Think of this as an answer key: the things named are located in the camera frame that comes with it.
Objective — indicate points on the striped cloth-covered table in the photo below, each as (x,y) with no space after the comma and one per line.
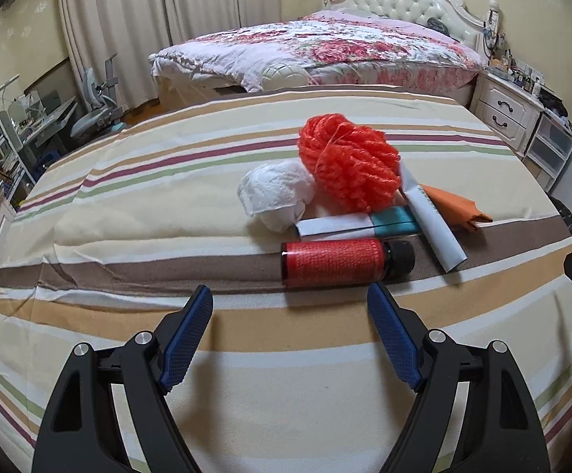
(167,217)

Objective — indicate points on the plastic drawer unit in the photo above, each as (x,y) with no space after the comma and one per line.
(552,148)

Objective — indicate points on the grey desk chair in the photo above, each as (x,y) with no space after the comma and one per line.
(93,108)

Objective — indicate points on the white nightstand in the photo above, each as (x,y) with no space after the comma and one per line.
(505,108)

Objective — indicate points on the white paper tube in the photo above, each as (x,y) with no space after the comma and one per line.
(436,229)

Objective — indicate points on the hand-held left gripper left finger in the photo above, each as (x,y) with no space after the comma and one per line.
(187,340)

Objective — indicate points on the cluster of small bottles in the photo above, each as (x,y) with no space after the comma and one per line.
(520,74)

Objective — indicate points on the orange mesh ball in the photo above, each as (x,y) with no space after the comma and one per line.
(350,157)

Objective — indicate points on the white and teal tube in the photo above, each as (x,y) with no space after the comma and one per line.
(335,224)

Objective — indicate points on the pink floral blanket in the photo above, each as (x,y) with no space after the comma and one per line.
(315,44)

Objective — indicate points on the white tissue wad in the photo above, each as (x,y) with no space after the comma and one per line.
(276,189)

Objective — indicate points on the dark cloth pile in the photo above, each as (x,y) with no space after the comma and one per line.
(557,106)

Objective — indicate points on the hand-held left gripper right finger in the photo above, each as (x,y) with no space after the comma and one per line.
(394,337)

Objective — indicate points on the orange paper piece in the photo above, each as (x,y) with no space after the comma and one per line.
(456,207)

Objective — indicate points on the red bottle with black cap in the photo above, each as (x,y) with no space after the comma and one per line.
(335,261)

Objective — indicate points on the wide beige curtain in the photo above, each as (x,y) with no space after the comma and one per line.
(118,24)

